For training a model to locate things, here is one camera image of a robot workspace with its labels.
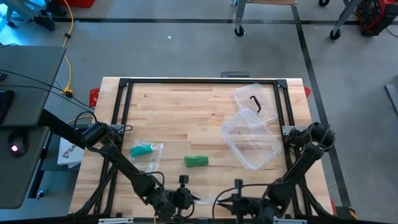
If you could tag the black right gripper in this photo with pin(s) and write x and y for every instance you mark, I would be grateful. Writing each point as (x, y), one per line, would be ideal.
(248, 205)

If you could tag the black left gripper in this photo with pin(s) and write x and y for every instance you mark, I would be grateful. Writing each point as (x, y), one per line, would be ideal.
(178, 199)

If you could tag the light green elastic bandage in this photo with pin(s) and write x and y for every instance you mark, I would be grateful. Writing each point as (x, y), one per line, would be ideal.
(196, 161)

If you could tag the clear plastic storage box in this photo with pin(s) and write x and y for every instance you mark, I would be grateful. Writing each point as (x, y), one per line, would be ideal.
(252, 143)

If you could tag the teal elastic bandage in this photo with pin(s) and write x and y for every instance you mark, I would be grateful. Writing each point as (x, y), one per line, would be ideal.
(140, 151)

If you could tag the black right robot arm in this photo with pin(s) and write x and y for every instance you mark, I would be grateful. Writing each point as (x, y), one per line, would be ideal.
(304, 161)

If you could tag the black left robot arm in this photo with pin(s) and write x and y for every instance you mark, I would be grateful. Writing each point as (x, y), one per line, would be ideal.
(124, 168)

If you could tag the grey metal plate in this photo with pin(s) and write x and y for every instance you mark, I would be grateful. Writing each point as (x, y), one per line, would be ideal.
(234, 74)

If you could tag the white printed paper sheet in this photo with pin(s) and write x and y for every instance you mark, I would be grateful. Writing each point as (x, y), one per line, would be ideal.
(70, 155)

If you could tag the black computer mouse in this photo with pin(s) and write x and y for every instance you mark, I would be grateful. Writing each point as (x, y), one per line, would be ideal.
(17, 144)

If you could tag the grey table leg with caster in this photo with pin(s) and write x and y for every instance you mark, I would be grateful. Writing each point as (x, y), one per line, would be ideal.
(240, 15)
(346, 17)

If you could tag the grey desk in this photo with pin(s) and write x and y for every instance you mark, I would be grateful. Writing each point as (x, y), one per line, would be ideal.
(31, 68)

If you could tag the black keyboard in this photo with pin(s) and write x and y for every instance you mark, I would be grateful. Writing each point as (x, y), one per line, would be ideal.
(5, 105)

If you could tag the black caster wheel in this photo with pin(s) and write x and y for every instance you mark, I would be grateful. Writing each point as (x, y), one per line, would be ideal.
(324, 2)

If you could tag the red plastic bin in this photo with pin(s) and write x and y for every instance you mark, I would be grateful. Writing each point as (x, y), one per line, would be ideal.
(77, 3)

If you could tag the office chair base with casters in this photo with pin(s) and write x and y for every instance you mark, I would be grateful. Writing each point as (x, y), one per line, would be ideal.
(43, 21)

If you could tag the red and black crate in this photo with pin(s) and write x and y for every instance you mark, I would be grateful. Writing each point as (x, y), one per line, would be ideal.
(373, 18)

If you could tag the silver metal bracket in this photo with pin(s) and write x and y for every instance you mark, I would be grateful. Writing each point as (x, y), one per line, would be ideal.
(115, 221)
(289, 221)

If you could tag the silver frame corner bracket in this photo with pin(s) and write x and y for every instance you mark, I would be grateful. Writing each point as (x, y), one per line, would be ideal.
(287, 129)

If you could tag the black aluminium table frame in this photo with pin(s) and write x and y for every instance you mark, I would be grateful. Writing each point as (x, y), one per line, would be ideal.
(186, 81)

